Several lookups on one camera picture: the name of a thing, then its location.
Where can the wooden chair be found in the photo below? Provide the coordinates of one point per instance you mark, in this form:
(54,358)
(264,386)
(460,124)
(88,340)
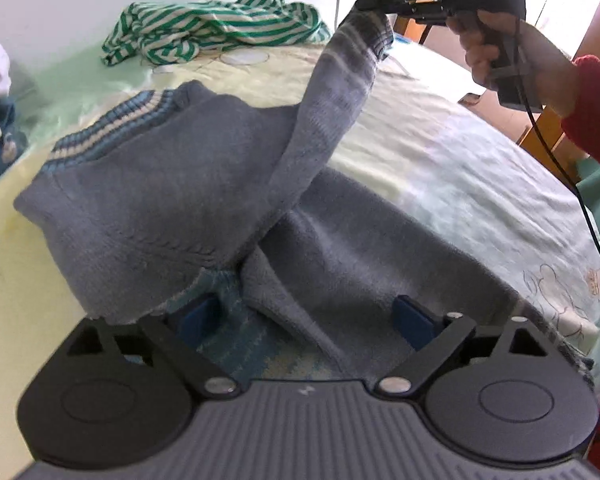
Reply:
(545,135)

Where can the person's right hand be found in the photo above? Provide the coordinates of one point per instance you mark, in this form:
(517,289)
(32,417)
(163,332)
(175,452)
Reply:
(545,70)

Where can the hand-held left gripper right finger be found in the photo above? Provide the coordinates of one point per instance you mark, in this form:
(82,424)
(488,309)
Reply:
(410,322)

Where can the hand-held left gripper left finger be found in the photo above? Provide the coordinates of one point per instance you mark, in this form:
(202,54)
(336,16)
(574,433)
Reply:
(195,322)

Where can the grey striped knit sweater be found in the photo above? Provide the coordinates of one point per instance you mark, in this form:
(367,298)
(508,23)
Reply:
(170,185)

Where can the person's right forearm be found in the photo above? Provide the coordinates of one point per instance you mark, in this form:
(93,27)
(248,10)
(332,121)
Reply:
(595,110)

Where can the green striped shirt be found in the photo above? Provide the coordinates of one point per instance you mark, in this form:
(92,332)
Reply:
(215,25)

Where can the yellow green printed bed sheet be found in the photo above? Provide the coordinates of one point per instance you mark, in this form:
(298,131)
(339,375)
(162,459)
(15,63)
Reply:
(455,160)

